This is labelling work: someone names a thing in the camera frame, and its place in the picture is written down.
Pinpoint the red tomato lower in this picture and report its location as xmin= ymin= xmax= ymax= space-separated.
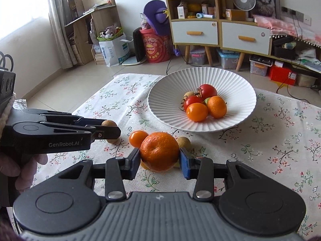
xmin=183 ymin=95 xmax=202 ymax=111

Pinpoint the small mandarin in plate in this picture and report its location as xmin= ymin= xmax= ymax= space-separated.
xmin=207 ymin=96 xmax=227 ymax=119

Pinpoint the red snack bucket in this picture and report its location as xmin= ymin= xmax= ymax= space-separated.
xmin=140 ymin=28 xmax=173 ymax=63

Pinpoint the left hand pink glove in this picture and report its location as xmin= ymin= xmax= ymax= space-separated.
xmin=1 ymin=154 xmax=48 ymax=193

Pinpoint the clear storage bin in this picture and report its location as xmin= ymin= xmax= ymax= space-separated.
xmin=216 ymin=49 xmax=240 ymax=70

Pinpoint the red tomato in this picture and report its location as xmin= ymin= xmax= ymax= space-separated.
xmin=183 ymin=95 xmax=202 ymax=111
xmin=195 ymin=84 xmax=218 ymax=101

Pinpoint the purple plush toy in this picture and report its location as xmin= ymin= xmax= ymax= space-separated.
xmin=143 ymin=0 xmax=170 ymax=36

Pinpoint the brown longan fruit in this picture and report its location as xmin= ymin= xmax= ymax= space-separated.
xmin=101 ymin=120 xmax=120 ymax=144
xmin=176 ymin=137 xmax=192 ymax=150

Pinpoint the red tomato top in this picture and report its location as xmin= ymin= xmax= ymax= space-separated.
xmin=195 ymin=84 xmax=218 ymax=101

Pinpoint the white paper bag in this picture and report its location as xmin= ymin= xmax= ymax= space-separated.
xmin=99 ymin=33 xmax=133 ymax=67

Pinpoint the longan in plate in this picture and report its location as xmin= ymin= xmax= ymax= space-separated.
xmin=183 ymin=91 xmax=195 ymax=99

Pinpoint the white ribbed plate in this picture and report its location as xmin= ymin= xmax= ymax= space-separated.
xmin=147 ymin=67 xmax=257 ymax=133

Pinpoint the green fruit in plate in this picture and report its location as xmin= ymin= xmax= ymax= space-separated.
xmin=203 ymin=97 xmax=210 ymax=105

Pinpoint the wooden cabinet with drawers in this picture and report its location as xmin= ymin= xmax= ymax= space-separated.
xmin=166 ymin=0 xmax=271 ymax=70

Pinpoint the orange cherry tomato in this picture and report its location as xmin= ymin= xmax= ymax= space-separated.
xmin=129 ymin=130 xmax=148 ymax=148

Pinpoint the orange tomato in plate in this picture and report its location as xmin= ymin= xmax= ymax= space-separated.
xmin=186 ymin=103 xmax=208 ymax=123

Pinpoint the red box under bench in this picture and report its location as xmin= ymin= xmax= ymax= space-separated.
xmin=268 ymin=65 xmax=297 ymax=85

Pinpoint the floral tablecloth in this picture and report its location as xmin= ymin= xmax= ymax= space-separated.
xmin=7 ymin=73 xmax=321 ymax=239

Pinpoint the wooden bookshelf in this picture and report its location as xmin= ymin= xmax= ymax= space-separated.
xmin=65 ymin=0 xmax=121 ymax=65

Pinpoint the large orange mandarin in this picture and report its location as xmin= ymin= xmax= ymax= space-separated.
xmin=140 ymin=132 xmax=180 ymax=173

